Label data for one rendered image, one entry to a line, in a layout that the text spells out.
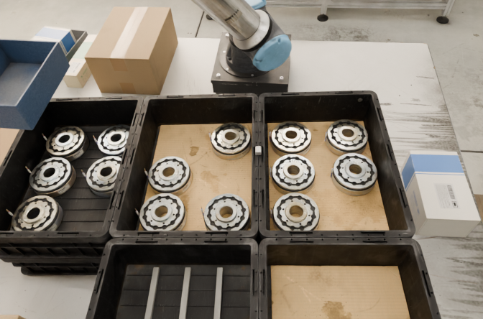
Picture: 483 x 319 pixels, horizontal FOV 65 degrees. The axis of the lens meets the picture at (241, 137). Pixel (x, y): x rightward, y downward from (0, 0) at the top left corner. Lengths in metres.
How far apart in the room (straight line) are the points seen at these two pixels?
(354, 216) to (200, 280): 0.37
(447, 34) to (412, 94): 1.63
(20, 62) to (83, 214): 0.39
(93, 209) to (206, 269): 0.32
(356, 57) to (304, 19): 1.49
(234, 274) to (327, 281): 0.19
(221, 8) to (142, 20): 0.58
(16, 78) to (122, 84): 0.47
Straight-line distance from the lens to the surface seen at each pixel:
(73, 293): 1.06
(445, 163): 1.11
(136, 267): 0.89
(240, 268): 0.84
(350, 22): 2.94
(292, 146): 0.96
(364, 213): 0.92
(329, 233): 0.77
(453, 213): 1.03
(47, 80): 0.91
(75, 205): 1.02
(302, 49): 1.51
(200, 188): 0.94
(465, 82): 2.65
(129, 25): 1.45
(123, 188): 0.86
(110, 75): 1.38
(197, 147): 1.01
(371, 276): 0.86
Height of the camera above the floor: 1.62
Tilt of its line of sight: 50 degrees down
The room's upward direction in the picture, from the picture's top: 5 degrees counter-clockwise
